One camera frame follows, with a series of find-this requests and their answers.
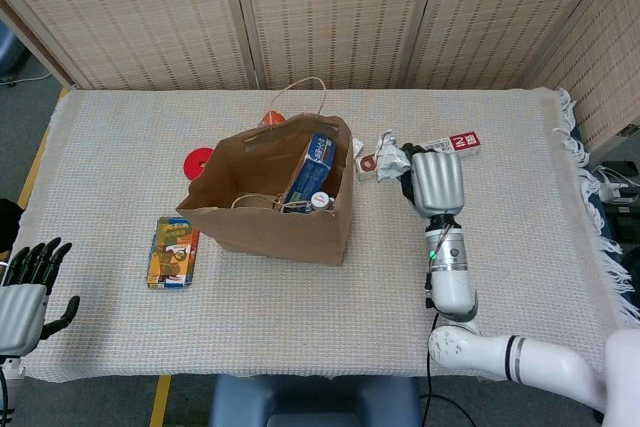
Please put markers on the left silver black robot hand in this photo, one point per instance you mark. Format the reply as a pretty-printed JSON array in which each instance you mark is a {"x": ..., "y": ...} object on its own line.
[{"x": 20, "y": 312}]

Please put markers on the brown paper shopping bag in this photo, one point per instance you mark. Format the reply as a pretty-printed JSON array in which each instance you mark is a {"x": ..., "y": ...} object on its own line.
[{"x": 270, "y": 242}]

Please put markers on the silver white snack bag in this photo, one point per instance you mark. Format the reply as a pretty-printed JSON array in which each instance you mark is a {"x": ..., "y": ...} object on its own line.
[{"x": 390, "y": 162}]

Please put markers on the orange snack tube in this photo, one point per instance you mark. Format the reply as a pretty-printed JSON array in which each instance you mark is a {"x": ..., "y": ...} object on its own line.
[{"x": 272, "y": 118}]

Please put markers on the woven folding screen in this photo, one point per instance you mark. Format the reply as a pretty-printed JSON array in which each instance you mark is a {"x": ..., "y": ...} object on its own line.
[{"x": 325, "y": 17}]

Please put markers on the long white cookie box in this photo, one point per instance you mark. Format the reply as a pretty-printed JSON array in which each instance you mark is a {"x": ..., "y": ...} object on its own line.
[{"x": 465, "y": 143}]

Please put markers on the black object beside table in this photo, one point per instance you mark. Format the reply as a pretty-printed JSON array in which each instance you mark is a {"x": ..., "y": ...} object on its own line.
[{"x": 7, "y": 227}]

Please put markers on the white power strip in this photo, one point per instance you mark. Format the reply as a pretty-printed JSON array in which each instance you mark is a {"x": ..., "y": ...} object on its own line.
[{"x": 620, "y": 189}]

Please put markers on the beige woven tablecloth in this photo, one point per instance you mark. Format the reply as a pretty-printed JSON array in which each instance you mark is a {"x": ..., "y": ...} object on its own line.
[{"x": 300, "y": 337}]

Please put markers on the red round lid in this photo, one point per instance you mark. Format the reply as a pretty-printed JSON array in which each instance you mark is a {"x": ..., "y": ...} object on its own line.
[{"x": 197, "y": 163}]

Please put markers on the brass screen hinge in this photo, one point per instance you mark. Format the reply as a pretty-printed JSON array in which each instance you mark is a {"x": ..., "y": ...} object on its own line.
[{"x": 629, "y": 130}]

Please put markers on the clear bottle with cap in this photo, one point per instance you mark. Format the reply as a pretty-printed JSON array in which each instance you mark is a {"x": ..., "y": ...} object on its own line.
[{"x": 320, "y": 199}]

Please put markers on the blue chair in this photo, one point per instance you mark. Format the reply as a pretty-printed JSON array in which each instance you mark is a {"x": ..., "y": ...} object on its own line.
[{"x": 9, "y": 52}]

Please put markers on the black plastic bin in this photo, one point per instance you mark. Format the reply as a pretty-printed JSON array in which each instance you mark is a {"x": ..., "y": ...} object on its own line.
[{"x": 627, "y": 222}]

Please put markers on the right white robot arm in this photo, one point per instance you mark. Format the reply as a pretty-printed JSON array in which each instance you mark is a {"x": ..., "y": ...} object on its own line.
[{"x": 450, "y": 287}]

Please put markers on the dark blue table cover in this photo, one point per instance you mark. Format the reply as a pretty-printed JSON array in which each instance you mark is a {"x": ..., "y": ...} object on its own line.
[{"x": 600, "y": 219}]

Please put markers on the yellow green snack box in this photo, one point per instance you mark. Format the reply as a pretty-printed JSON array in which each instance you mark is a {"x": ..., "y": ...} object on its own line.
[{"x": 172, "y": 252}]

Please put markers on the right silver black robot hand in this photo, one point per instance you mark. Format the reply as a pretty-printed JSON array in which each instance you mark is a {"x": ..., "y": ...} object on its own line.
[{"x": 440, "y": 184}]

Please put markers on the blue padded seat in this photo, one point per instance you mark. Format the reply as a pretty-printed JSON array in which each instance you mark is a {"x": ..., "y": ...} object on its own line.
[{"x": 300, "y": 402}]

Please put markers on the orange blue biscuit box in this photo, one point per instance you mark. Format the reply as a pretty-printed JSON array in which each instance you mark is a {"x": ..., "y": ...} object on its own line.
[{"x": 315, "y": 167}]

